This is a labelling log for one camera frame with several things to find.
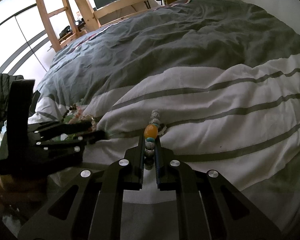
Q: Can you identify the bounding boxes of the pink and dark bead bracelet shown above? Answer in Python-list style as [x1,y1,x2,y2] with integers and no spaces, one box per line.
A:
[61,103,98,132]

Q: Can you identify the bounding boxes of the white wardrobe grey stripes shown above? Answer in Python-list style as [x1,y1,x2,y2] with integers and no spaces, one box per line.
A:
[0,4,55,80]

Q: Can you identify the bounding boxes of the wooden ladder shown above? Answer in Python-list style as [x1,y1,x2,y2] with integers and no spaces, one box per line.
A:
[36,0,83,52]

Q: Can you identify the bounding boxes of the grey white striped duvet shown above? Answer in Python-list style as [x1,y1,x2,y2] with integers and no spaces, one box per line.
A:
[0,0,300,240]

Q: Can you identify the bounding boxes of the left hand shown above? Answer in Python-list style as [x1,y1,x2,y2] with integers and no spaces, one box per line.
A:
[0,175,20,217]

